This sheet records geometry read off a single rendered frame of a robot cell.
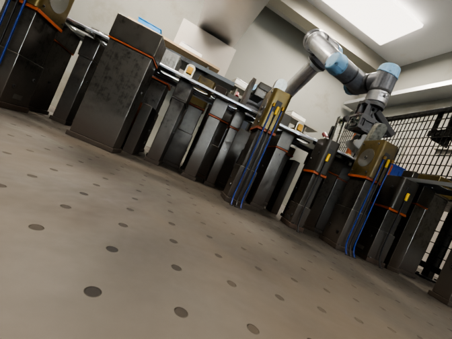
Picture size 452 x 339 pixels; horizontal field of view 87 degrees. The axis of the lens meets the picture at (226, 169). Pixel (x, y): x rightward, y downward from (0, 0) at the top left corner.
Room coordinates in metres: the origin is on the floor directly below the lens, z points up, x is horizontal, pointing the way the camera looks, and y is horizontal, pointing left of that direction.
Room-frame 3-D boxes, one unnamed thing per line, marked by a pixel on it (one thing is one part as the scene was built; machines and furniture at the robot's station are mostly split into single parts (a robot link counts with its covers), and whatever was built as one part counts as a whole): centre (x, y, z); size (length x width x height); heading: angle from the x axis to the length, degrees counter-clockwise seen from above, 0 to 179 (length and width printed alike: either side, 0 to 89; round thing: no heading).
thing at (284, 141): (0.90, -0.14, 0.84); 0.12 x 0.05 x 0.29; 10
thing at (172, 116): (0.83, 0.24, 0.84); 0.12 x 0.05 x 0.29; 10
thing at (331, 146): (0.73, -0.26, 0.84); 0.10 x 0.05 x 0.29; 10
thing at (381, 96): (0.89, -0.41, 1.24); 0.08 x 0.08 x 0.05
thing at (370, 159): (0.72, -0.40, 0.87); 0.12 x 0.07 x 0.35; 10
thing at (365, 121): (0.89, -0.40, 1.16); 0.09 x 0.08 x 0.12; 100
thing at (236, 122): (0.88, 0.04, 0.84); 0.07 x 0.04 x 0.29; 10
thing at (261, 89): (1.09, -0.03, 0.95); 0.18 x 0.13 x 0.49; 100
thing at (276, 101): (0.69, -0.05, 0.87); 0.12 x 0.07 x 0.35; 10
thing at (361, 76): (0.98, -0.35, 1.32); 0.11 x 0.11 x 0.08; 25
